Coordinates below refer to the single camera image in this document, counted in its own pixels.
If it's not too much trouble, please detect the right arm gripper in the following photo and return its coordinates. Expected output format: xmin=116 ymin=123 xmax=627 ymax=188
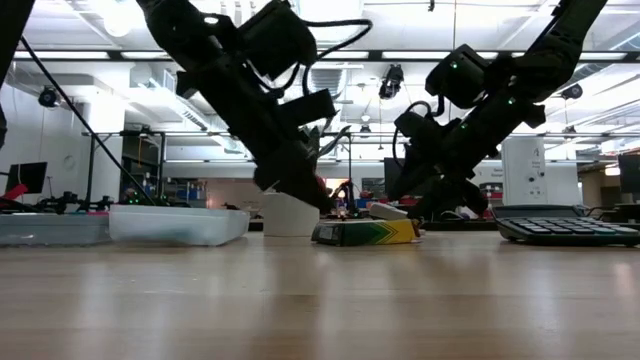
xmin=387 ymin=93 xmax=547 ymax=222

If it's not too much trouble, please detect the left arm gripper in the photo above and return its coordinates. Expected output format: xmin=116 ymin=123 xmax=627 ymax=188
xmin=174 ymin=54 xmax=337 ymax=215

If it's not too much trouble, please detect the yellow green crayon box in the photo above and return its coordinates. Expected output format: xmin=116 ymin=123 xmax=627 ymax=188
xmin=310 ymin=218 xmax=422 ymax=247

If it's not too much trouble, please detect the black monitor on stand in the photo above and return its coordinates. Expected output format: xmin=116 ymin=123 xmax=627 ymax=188
xmin=383 ymin=157 xmax=407 ymax=189

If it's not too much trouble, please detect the white plant pot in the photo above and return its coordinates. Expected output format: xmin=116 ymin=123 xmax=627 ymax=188
xmin=263 ymin=191 xmax=321 ymax=238

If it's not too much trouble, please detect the white stapler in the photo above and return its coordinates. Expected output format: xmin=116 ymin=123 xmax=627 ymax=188
xmin=368 ymin=201 xmax=410 ymax=222

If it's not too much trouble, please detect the shelf with red bins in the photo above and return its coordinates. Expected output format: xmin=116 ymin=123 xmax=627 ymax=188
xmin=478 ymin=182 xmax=504 ymax=220

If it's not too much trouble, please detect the white square pillar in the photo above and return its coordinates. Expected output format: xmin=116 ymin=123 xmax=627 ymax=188
xmin=501 ymin=109 xmax=549 ymax=207

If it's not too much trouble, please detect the clear plastic pencil box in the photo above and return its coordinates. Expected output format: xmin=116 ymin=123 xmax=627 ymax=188
xmin=108 ymin=204 xmax=251 ymax=248

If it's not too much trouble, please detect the black desk calculator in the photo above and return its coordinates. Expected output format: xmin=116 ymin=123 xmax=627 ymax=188
xmin=490 ymin=204 xmax=640 ymax=248

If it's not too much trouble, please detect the black monitor beside pillar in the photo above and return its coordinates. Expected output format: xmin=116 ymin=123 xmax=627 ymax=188
xmin=618 ymin=153 xmax=640 ymax=195

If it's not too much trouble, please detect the clear plastic container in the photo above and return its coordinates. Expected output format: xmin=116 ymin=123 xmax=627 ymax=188
xmin=0 ymin=213 xmax=112 ymax=247

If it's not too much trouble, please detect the small black monitor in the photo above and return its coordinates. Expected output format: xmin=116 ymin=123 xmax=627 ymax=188
xmin=4 ymin=161 xmax=49 ymax=196

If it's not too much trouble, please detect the black table edge rail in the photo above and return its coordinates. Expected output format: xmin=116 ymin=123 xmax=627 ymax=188
xmin=248 ymin=217 xmax=640 ymax=233

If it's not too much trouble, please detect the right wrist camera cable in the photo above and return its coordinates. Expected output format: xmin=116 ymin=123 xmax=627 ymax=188
xmin=391 ymin=99 xmax=446 ymax=171

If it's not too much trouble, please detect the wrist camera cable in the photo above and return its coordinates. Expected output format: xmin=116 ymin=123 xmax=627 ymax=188
xmin=259 ymin=18 xmax=374 ymax=99
xmin=391 ymin=99 xmax=446 ymax=171

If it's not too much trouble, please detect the silver ventilation duct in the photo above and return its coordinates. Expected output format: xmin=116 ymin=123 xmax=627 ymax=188
xmin=294 ymin=0 xmax=366 ymax=101

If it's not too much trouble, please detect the black overhead camera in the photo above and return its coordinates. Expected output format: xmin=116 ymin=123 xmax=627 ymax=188
xmin=378 ymin=63 xmax=405 ymax=101

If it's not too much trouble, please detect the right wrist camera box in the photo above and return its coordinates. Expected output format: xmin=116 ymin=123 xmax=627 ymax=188
xmin=424 ymin=43 xmax=491 ymax=110

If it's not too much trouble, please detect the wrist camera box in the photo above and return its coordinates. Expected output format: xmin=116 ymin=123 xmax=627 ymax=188
xmin=238 ymin=0 xmax=321 ymax=81
xmin=424 ymin=43 xmax=491 ymax=110

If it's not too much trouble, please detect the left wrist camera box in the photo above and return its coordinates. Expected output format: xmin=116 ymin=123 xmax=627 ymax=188
xmin=238 ymin=0 xmax=321 ymax=81

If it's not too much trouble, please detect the black overhead frame bar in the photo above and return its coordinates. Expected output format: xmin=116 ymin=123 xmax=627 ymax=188
xmin=0 ymin=48 xmax=640 ymax=63

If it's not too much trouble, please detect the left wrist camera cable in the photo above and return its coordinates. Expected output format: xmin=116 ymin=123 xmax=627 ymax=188
xmin=259 ymin=18 xmax=374 ymax=99

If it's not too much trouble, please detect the thin hanging cable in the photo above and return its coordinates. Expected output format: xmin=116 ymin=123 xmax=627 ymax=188
xmin=449 ymin=0 xmax=459 ymax=51

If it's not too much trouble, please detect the black diagonal cable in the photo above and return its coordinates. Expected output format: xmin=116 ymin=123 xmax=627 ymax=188
xmin=19 ymin=37 xmax=156 ymax=206

